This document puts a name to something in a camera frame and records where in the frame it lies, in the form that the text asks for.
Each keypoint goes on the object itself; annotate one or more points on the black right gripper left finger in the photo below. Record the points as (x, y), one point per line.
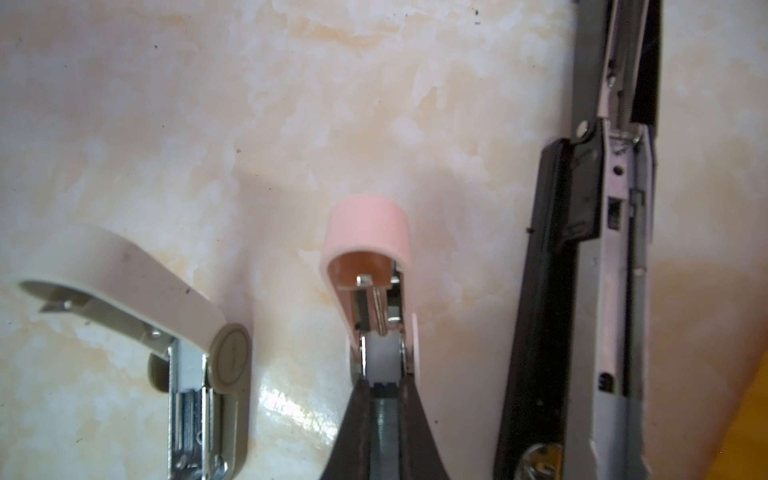
(350, 456)

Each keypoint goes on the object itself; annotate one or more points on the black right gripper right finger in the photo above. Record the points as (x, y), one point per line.
(419, 458)

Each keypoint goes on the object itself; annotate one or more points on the staple strip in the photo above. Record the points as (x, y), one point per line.
(384, 447)

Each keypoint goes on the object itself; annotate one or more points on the yellow plastic tray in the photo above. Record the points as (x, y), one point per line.
(743, 452)

